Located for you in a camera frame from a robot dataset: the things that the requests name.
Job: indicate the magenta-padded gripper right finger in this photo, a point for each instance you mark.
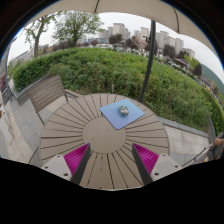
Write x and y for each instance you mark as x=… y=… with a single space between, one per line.
x=165 y=168

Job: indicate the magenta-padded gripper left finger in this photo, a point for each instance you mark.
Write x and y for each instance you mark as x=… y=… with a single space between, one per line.
x=60 y=166

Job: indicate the transparent green computer mouse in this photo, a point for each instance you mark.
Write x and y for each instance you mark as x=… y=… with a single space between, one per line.
x=123 y=110

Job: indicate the blue square mouse pad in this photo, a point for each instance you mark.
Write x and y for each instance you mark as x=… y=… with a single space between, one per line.
x=113 y=118

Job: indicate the person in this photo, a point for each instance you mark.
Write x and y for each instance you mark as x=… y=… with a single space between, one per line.
x=219 y=141

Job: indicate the brown slatted garden chair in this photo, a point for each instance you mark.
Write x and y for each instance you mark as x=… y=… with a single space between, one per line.
x=46 y=91

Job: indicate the green hedge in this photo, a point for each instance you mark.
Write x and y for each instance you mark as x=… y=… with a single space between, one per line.
x=100 y=70

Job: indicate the dark curved parasol pole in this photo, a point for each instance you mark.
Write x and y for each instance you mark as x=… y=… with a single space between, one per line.
x=149 y=60

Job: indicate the tall thin-trunked tree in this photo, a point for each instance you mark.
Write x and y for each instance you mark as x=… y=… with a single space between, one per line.
x=37 y=31

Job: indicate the round bushy green tree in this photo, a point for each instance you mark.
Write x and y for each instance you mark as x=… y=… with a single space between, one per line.
x=78 y=26

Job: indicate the distant high-rise buildings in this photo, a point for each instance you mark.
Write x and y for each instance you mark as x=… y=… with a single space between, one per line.
x=118 y=30

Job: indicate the beige parasol canopy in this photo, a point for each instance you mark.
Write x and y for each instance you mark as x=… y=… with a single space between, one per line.
x=133 y=8

